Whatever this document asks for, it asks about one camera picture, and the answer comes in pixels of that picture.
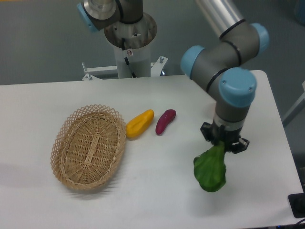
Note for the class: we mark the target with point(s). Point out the yellow pepper vegetable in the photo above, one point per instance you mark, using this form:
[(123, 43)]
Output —
[(139, 124)]

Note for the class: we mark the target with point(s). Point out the white table leg frame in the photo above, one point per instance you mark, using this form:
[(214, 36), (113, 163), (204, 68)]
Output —
[(295, 109)]

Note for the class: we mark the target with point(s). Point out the white metal base frame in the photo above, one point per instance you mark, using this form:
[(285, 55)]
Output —
[(107, 72)]

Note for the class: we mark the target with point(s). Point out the black device at table edge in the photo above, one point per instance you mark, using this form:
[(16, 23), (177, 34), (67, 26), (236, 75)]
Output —
[(297, 204)]

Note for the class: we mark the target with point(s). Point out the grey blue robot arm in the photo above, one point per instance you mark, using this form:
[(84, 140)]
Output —
[(217, 71)]

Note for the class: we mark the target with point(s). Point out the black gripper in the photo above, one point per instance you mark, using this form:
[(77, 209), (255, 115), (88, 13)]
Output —
[(231, 138)]

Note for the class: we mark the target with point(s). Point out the woven wicker basket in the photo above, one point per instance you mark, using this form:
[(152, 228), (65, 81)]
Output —
[(88, 148)]

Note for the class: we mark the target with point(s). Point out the green bok choy vegetable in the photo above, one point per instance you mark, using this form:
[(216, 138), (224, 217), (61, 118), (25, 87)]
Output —
[(210, 169)]

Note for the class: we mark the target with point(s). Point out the purple sweet potato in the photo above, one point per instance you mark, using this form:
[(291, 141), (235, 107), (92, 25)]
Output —
[(165, 119)]

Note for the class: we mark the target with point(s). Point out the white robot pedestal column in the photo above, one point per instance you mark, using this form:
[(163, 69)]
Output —
[(133, 63)]

